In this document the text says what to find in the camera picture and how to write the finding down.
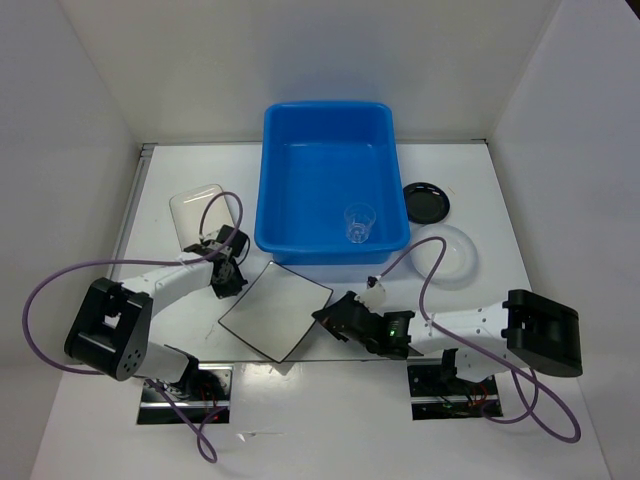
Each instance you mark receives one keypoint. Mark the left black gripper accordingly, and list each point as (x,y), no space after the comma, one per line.
(232,289)

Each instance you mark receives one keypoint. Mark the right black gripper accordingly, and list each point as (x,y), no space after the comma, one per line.
(323,314)

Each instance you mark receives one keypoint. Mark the large square white plate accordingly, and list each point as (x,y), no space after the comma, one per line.
(276,312)

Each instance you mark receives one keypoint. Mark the small rectangular white plate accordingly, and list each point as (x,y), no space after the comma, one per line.
(192,221)

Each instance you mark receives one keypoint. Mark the white round bowl plate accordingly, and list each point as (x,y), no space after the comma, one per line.
(460,263)

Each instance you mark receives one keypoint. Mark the clear plastic cup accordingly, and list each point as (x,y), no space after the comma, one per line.
(359,219)

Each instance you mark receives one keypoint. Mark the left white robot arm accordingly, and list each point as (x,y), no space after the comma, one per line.
(111,332)

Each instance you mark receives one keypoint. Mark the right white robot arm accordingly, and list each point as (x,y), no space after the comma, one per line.
(525,330)

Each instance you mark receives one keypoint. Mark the blue plastic bin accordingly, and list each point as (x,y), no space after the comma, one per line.
(319,157)

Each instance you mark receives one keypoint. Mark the small black round plate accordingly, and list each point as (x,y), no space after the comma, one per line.
(426,203)

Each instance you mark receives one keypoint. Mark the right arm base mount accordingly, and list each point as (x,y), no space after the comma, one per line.
(436,397)

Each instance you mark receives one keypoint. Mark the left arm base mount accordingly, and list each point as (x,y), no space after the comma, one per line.
(210,398)

